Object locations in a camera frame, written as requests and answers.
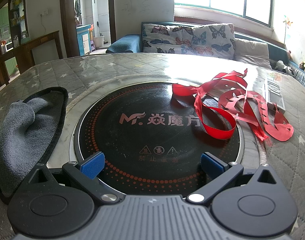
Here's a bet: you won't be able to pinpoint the beige pillow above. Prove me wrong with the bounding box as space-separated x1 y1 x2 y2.
234 38 272 69

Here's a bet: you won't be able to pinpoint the white bucket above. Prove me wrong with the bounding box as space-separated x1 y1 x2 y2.
93 36 104 49

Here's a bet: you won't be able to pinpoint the blue small cabinet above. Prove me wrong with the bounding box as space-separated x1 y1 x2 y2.
76 24 91 56

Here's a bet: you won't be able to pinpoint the butterfly print cushion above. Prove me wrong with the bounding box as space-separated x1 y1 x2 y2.
142 23 235 60

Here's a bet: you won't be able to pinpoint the red paper cutting ribbon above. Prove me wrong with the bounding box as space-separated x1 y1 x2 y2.
172 70 294 142

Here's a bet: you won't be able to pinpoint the dark wooden desk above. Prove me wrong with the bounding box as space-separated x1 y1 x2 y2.
0 30 63 86

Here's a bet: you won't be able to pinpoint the blue sofa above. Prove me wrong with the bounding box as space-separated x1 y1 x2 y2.
107 22 305 87

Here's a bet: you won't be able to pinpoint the plush toys on sofa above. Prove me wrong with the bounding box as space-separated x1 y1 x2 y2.
274 50 305 77

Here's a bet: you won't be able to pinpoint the grey remote control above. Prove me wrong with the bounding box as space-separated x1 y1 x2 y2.
265 74 285 114

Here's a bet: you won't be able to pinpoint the black round induction cooktop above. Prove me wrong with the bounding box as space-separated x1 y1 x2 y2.
74 82 244 196

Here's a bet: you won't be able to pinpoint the dark wooden shelf unit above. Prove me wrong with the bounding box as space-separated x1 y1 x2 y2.
0 0 29 85

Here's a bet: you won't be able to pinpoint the grey microfibre cloth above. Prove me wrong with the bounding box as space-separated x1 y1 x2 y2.
0 87 68 204

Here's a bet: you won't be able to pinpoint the colourful pinwheel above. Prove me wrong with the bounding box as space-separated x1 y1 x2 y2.
283 15 293 47

